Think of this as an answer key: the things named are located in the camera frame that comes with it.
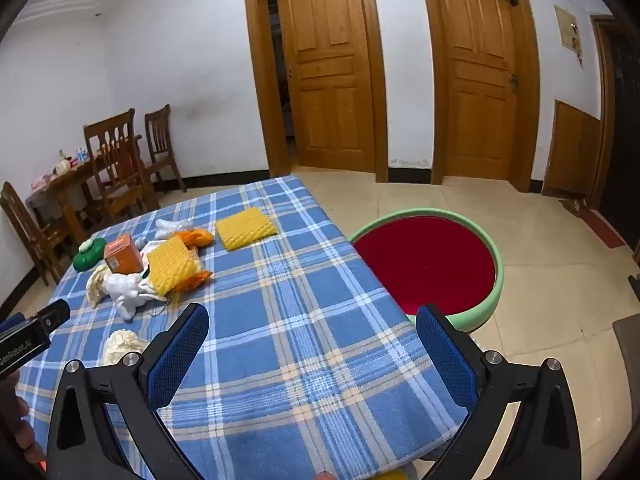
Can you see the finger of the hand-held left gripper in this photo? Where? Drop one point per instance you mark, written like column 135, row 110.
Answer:
column 50, row 316

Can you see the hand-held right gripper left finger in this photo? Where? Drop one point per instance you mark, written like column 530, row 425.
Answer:
column 180, row 355

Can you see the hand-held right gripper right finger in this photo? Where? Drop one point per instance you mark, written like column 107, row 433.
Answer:
column 445, row 355

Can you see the green round plastic lid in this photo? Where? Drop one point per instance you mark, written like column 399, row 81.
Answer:
column 87, row 259

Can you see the white cloth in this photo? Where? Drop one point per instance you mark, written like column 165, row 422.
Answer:
column 125, row 292

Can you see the yellow foam pad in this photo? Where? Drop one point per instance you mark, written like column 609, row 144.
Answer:
column 172, row 265
column 245, row 229

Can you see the red bin with green rim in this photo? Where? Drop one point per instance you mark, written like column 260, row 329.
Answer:
column 430, row 265

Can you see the orange cardboard box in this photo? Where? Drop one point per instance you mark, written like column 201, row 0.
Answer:
column 122, row 257

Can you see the person's left hand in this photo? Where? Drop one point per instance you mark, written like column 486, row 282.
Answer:
column 12, row 410

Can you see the orange foam net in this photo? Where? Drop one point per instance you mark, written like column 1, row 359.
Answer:
column 195, row 280
column 197, row 237

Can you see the blue plaid blanket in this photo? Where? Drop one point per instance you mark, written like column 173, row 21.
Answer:
column 280, row 310

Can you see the wooden chair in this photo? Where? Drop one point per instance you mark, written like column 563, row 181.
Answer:
column 109, row 121
column 157, row 114
column 12, row 200

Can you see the white plastic bag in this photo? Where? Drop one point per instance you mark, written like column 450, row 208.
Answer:
column 167, row 230

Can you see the wooden dining table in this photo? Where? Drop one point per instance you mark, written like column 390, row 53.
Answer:
column 65, row 182

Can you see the blue white carton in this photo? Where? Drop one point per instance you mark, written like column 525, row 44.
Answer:
column 80, row 154

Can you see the red doormat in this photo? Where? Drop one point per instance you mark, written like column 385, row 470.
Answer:
column 605, row 230

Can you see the low wooden cabinet door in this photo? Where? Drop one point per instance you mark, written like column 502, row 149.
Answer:
column 570, row 150

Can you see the closed wooden door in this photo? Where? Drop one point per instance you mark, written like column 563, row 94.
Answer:
column 477, row 80

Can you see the dark door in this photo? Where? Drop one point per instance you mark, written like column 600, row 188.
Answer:
column 622, row 110

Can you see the open wooden door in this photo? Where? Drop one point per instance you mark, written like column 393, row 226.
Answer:
column 325, row 70

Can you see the wooden door frame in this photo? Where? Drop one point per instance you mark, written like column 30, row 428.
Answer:
column 262, row 60
column 434, row 85

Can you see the cream wall panel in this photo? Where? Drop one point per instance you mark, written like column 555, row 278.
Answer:
column 567, row 25

